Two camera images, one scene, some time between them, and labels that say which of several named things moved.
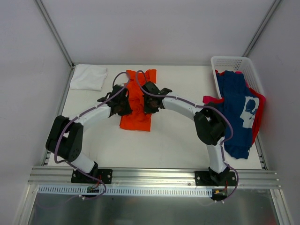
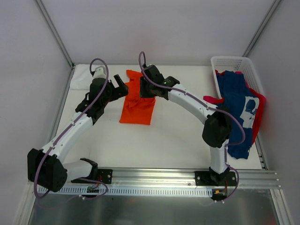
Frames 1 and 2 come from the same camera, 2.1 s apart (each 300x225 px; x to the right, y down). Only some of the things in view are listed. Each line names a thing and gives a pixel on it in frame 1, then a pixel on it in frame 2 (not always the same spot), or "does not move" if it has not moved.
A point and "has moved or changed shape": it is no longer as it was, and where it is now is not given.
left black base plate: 103,175 does not move
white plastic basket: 242,64 does not move
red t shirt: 209,99 does not move
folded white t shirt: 88,77 does not move
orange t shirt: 138,119 has moved or changed shape
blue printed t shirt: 242,105 does not move
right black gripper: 147,103 → 145,86
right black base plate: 209,178 does not move
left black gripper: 125,106 → 114,88
